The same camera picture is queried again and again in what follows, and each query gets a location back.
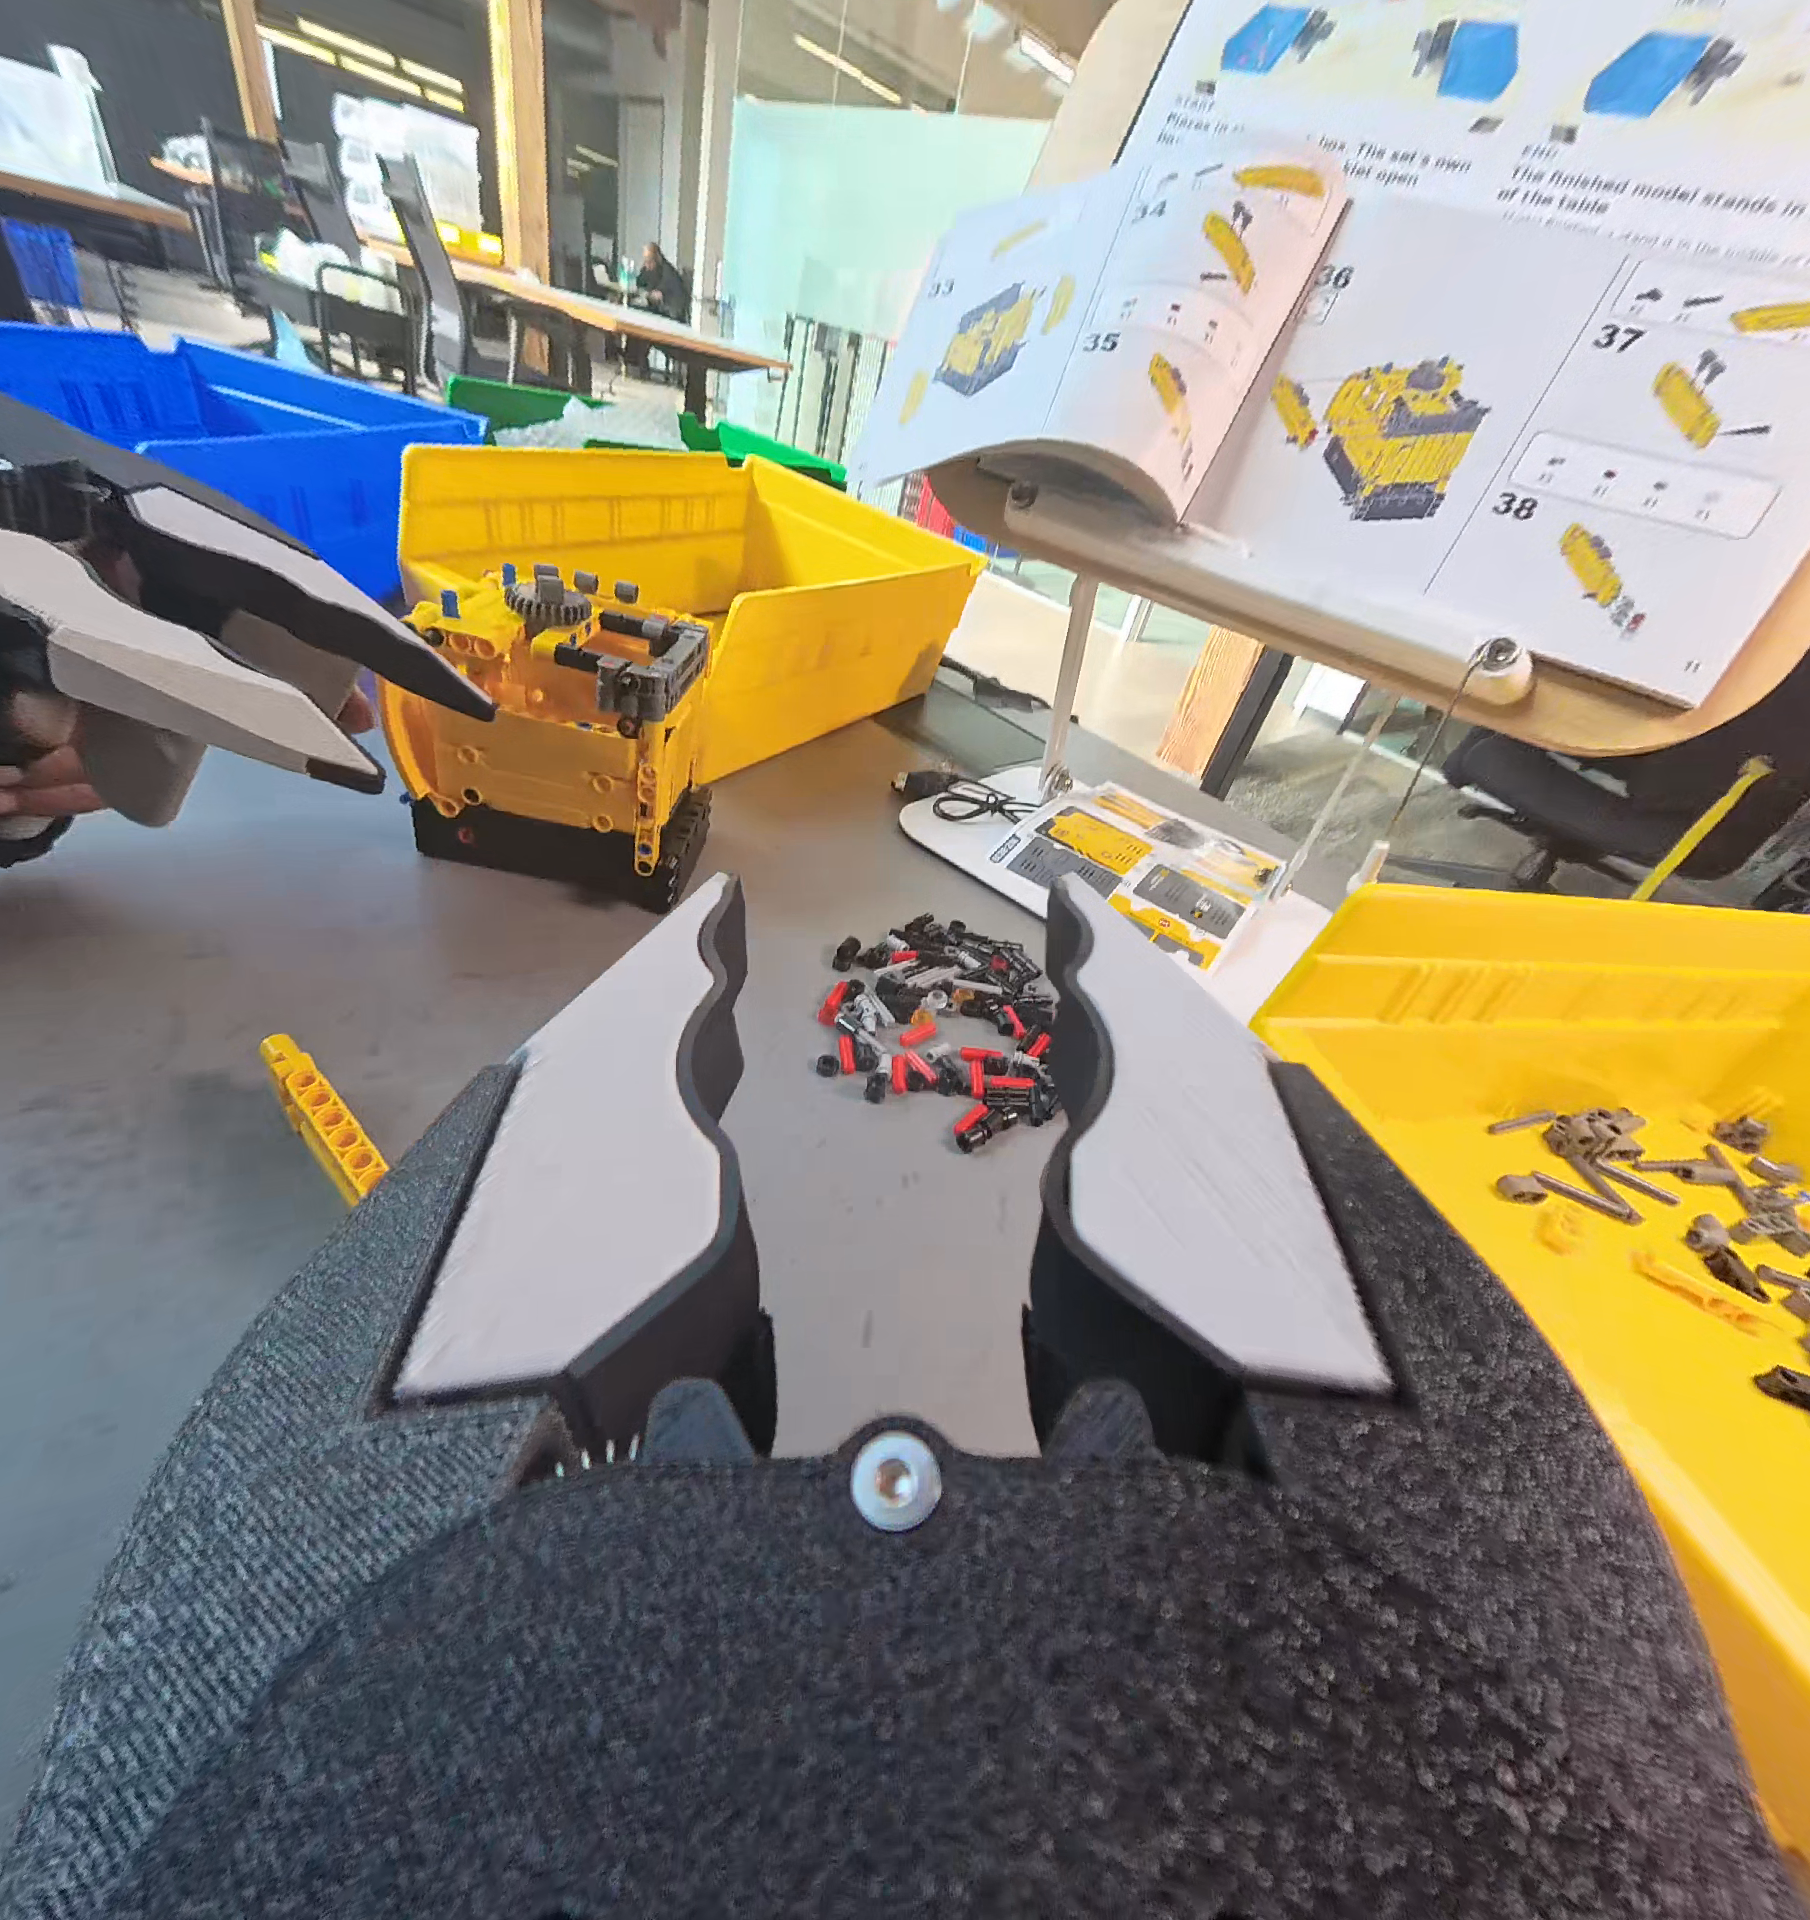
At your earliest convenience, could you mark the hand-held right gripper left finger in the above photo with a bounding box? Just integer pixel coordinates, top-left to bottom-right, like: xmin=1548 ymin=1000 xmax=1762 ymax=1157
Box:
xmin=393 ymin=871 xmax=781 ymax=1457

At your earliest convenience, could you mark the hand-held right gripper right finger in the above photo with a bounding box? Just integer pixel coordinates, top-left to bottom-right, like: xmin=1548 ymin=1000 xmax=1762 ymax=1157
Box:
xmin=1027 ymin=873 xmax=1398 ymax=1453

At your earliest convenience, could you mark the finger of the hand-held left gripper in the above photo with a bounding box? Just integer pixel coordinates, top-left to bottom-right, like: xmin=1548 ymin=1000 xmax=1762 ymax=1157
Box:
xmin=119 ymin=483 xmax=498 ymax=725
xmin=0 ymin=517 xmax=393 ymax=801

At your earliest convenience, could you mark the yellow lego beam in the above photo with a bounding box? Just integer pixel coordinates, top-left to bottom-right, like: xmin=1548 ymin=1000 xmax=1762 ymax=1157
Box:
xmin=262 ymin=1034 xmax=393 ymax=1207

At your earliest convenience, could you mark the pile of small lego pins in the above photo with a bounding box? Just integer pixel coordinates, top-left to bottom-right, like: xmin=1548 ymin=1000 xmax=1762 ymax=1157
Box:
xmin=816 ymin=910 xmax=1063 ymax=1154

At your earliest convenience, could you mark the yellow lego robot model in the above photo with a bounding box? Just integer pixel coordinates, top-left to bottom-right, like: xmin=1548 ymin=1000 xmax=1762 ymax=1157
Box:
xmin=380 ymin=562 xmax=715 ymax=912

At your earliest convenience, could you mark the pile of grey lego parts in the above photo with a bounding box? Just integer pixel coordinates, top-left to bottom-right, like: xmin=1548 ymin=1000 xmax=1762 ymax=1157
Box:
xmin=1491 ymin=1102 xmax=1810 ymax=1487

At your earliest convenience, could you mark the lego instruction manual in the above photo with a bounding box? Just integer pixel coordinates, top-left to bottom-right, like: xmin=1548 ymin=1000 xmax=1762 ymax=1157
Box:
xmin=844 ymin=141 xmax=1810 ymax=706

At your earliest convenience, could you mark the person's left hand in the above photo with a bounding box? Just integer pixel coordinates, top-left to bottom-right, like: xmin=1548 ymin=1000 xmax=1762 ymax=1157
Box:
xmin=0 ymin=682 xmax=108 ymax=869

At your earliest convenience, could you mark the blue plastic bin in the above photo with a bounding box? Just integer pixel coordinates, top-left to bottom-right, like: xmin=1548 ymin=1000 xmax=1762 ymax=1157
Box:
xmin=0 ymin=318 xmax=194 ymax=452
xmin=131 ymin=341 xmax=490 ymax=602

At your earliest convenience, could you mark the blue slatted crate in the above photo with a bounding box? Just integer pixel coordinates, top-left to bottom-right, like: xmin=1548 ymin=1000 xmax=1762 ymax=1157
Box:
xmin=0 ymin=214 xmax=85 ymax=321

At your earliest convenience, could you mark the green plastic bin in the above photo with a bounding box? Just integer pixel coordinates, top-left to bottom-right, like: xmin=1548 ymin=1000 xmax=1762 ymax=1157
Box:
xmin=444 ymin=374 xmax=613 ymax=439
xmin=679 ymin=412 xmax=851 ymax=490

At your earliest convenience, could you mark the sticker sheet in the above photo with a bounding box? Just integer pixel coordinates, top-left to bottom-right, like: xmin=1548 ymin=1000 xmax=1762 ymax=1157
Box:
xmin=990 ymin=790 xmax=1285 ymax=970

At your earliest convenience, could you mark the black office chair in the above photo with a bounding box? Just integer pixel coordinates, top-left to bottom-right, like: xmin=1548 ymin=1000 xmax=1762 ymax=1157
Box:
xmin=1445 ymin=644 xmax=1810 ymax=902
xmin=377 ymin=150 xmax=475 ymax=393

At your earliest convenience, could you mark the yellow plastic bin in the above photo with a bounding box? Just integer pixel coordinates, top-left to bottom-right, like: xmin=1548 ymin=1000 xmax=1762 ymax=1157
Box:
xmin=398 ymin=444 xmax=987 ymax=787
xmin=1249 ymin=881 xmax=1810 ymax=1907

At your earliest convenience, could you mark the long wooden table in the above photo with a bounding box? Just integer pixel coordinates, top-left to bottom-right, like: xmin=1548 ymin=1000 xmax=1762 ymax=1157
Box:
xmin=357 ymin=231 xmax=794 ymax=420

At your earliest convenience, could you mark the printed paper sheet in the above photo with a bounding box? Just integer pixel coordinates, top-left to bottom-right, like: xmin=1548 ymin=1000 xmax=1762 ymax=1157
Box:
xmin=1115 ymin=0 xmax=1810 ymax=280

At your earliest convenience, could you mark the black cable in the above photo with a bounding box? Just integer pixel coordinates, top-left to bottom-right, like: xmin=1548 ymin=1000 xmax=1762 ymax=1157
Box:
xmin=892 ymin=766 xmax=1050 ymax=828

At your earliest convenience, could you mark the wooden post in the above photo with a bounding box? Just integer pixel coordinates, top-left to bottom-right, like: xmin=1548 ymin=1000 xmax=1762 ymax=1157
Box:
xmin=1152 ymin=620 xmax=1271 ymax=782

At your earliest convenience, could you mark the yellow strap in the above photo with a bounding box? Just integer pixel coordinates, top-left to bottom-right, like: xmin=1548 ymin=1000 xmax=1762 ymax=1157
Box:
xmin=1634 ymin=757 xmax=1777 ymax=902

